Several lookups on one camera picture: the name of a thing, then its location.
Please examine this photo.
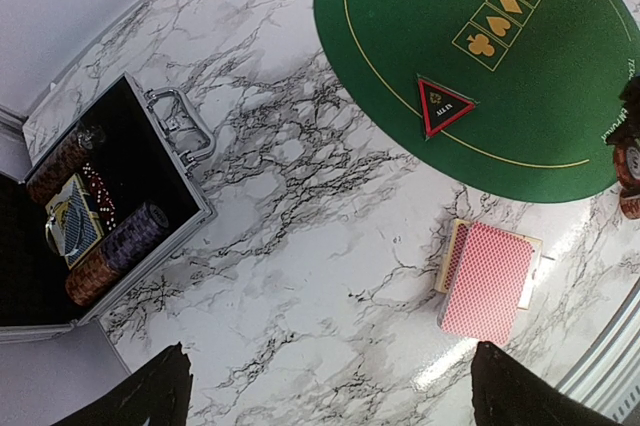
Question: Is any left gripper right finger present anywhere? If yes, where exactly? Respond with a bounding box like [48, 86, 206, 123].
[471, 341, 614, 426]

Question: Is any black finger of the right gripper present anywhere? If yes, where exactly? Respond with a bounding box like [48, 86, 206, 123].
[605, 75, 640, 145]

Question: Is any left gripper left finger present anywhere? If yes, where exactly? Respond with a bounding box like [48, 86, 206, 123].
[58, 343, 193, 425]

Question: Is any single orange poker chip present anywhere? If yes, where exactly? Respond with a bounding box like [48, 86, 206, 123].
[613, 139, 640, 189]

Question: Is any triangular all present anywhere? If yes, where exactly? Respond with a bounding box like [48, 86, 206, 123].
[417, 75, 477, 140]

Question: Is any orange poker chip stack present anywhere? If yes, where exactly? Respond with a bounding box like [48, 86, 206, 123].
[619, 188, 640, 220]

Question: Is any red playing card deck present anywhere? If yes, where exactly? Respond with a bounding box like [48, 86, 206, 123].
[438, 222, 532, 346]

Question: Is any brown chip stack in case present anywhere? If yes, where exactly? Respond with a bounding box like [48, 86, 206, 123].
[65, 248, 122, 307]

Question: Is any round green poker mat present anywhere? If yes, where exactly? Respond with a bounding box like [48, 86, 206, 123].
[314, 0, 639, 203]

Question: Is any purple chip stack in case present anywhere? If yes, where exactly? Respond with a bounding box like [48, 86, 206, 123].
[101, 202, 169, 273]

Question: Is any playing card box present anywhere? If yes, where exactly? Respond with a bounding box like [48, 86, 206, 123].
[434, 218, 543, 310]

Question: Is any blue card deck box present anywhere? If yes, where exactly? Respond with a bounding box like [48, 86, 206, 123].
[45, 174, 104, 269]

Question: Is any red dice row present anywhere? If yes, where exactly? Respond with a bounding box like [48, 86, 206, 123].
[81, 162, 117, 232]

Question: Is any aluminium poker case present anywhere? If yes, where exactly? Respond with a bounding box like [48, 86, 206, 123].
[1, 74, 216, 344]

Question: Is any dark chip stack in case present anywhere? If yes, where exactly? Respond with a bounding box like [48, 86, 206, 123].
[26, 128, 93, 205]

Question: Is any aluminium front rail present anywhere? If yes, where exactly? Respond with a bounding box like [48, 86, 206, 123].
[558, 285, 639, 423]

